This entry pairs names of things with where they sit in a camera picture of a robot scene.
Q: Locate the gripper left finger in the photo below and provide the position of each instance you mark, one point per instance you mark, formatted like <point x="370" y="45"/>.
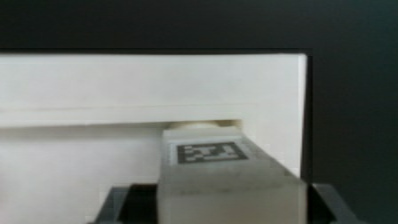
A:
<point x="128" y="206"/>

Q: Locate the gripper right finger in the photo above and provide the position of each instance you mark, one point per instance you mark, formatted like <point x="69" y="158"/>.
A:
<point x="327" y="208"/>

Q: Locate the white table leg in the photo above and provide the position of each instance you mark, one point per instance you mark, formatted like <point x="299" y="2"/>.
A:
<point x="226" y="185"/>

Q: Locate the white square tabletop part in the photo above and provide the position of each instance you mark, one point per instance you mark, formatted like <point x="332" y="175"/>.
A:
<point x="87" y="104"/>

